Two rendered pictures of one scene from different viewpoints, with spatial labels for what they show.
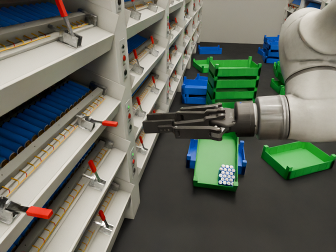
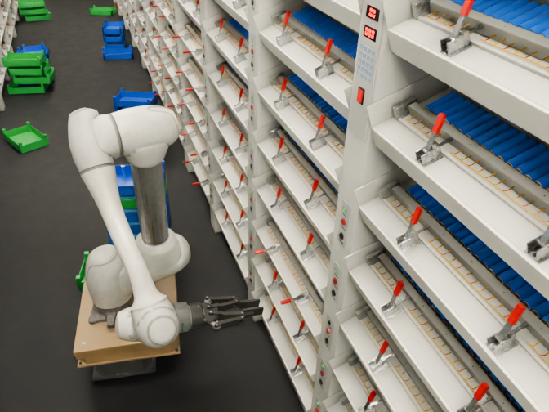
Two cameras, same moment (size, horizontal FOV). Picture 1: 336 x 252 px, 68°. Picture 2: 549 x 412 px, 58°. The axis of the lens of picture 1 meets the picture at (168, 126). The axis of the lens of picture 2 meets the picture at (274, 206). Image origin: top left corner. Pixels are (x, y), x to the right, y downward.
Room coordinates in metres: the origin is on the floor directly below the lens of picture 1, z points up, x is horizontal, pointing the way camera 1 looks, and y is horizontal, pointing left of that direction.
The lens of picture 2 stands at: (1.45, -0.53, 1.76)
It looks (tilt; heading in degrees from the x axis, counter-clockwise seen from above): 35 degrees down; 147
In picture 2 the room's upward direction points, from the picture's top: 2 degrees clockwise
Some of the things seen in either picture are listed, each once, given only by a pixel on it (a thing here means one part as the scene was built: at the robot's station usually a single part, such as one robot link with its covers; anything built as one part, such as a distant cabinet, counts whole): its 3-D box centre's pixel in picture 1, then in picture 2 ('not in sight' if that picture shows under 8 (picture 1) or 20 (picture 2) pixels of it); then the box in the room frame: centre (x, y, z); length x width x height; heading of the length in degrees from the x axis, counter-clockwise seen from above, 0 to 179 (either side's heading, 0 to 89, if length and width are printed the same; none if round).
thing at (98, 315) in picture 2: not in sight; (113, 303); (-0.01, -0.32, 0.32); 0.22 x 0.18 x 0.06; 157
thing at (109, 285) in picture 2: not in sight; (109, 273); (-0.02, -0.30, 0.46); 0.18 x 0.16 x 0.22; 89
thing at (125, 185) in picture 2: not in sight; (132, 177); (-0.68, -0.01, 0.44); 0.30 x 0.20 x 0.08; 65
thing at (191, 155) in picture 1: (215, 153); not in sight; (1.09, -0.26, 0.04); 0.30 x 0.20 x 0.08; 79
